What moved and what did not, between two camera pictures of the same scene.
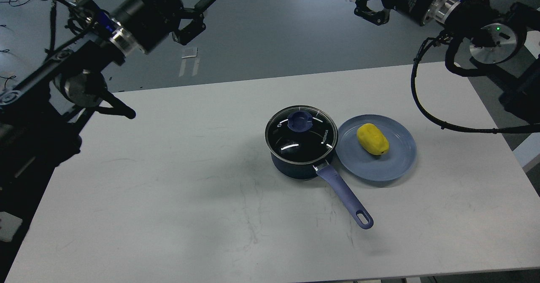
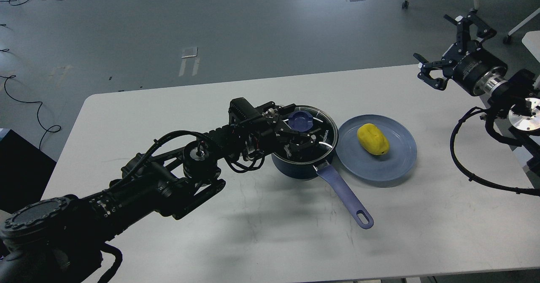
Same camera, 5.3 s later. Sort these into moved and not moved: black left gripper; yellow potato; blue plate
Moved: black left gripper
Not moved: blue plate; yellow potato
